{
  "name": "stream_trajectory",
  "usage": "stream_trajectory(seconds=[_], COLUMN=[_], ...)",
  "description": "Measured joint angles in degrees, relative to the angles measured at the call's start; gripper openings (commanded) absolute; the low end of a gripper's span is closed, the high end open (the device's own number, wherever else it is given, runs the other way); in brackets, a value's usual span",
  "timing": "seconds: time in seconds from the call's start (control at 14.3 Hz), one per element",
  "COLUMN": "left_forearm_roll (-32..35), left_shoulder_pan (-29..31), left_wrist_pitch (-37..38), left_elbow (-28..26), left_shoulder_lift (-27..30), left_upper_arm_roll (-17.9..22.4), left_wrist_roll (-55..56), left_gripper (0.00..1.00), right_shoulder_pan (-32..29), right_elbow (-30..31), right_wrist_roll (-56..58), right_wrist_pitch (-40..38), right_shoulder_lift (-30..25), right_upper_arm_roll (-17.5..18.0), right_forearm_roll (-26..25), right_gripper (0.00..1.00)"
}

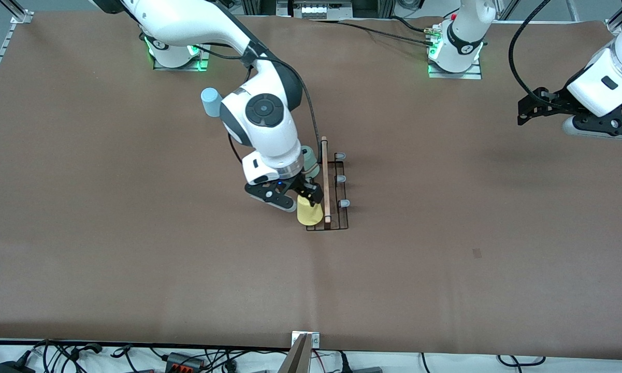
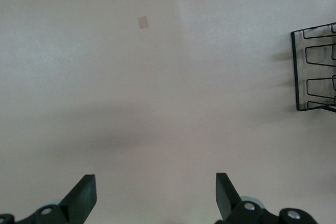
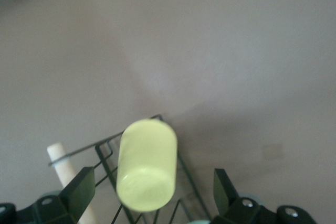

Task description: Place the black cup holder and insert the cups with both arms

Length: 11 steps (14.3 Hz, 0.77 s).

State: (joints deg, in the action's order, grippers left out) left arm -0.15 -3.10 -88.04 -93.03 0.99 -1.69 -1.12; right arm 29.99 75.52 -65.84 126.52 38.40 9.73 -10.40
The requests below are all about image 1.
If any yellow plastic cup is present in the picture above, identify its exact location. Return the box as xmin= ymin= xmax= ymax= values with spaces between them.
xmin=296 ymin=194 xmax=325 ymax=226

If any black wire cup holder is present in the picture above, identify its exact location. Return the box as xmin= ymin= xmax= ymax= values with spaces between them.
xmin=305 ymin=136 xmax=351 ymax=232

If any green plastic cup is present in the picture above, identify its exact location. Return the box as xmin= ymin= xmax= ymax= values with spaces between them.
xmin=300 ymin=146 xmax=322 ymax=179

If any blue plastic cup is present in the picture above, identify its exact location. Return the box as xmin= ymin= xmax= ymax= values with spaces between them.
xmin=200 ymin=88 xmax=223 ymax=118

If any brown table cover sheet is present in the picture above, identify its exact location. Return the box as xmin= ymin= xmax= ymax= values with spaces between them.
xmin=0 ymin=11 xmax=622 ymax=359

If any white power strip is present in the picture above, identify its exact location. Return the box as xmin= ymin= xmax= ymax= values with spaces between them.
xmin=289 ymin=0 xmax=354 ymax=20

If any black orange connector box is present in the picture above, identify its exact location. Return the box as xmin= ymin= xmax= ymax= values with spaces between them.
xmin=165 ymin=352 xmax=206 ymax=371

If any black power adapter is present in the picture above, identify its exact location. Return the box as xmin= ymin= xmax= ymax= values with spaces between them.
xmin=0 ymin=360 xmax=37 ymax=373

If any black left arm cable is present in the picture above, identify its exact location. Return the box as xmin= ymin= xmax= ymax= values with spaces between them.
xmin=508 ymin=0 xmax=570 ymax=109

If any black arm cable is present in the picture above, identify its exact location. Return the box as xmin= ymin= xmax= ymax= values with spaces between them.
xmin=192 ymin=44 xmax=322 ymax=164
xmin=508 ymin=0 xmax=570 ymax=109

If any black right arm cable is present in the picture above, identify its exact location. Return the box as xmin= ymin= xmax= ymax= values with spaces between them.
xmin=192 ymin=44 xmax=322 ymax=164

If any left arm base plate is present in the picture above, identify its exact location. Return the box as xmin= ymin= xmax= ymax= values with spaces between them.
xmin=428 ymin=58 xmax=483 ymax=80

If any plain black cable strap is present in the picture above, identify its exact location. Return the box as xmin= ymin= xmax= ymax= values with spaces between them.
xmin=240 ymin=40 xmax=268 ymax=67

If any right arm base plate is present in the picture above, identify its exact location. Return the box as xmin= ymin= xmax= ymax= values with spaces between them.
xmin=152 ymin=47 xmax=211 ymax=72

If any silver mount bracket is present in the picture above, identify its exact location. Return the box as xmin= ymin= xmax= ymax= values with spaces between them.
xmin=291 ymin=331 xmax=321 ymax=347

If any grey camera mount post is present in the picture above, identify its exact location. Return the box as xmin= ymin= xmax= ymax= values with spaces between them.
xmin=279 ymin=333 xmax=312 ymax=373

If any thin black table cable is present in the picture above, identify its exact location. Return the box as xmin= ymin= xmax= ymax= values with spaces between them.
xmin=309 ymin=18 xmax=436 ymax=48

